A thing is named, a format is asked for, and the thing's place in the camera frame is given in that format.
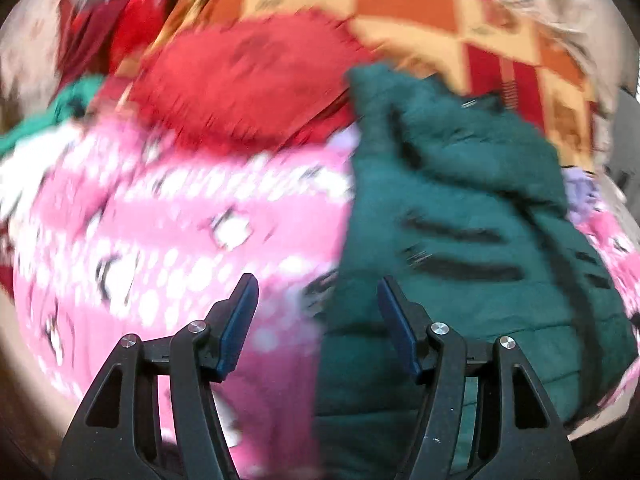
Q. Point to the dark red cloth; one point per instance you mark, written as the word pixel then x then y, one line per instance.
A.
pixel 110 30

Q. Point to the orange checkered rose blanket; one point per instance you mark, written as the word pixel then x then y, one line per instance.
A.
pixel 425 25

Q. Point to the green quilted puffer jacket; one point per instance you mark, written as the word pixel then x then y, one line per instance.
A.
pixel 450 185

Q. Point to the beige cloth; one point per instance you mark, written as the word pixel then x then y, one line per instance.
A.
pixel 565 5
pixel 30 60

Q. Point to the teal cloth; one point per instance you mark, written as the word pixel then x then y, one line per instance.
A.
pixel 50 115

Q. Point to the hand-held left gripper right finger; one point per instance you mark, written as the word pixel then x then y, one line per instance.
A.
pixel 397 330

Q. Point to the red ruffled pillow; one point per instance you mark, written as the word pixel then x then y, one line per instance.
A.
pixel 240 80

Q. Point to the pink penguin print bedsheet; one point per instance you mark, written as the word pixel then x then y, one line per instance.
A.
pixel 150 210

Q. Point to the lavender cloth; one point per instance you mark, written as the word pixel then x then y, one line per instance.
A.
pixel 580 192

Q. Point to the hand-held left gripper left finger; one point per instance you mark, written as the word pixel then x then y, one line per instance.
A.
pixel 237 330

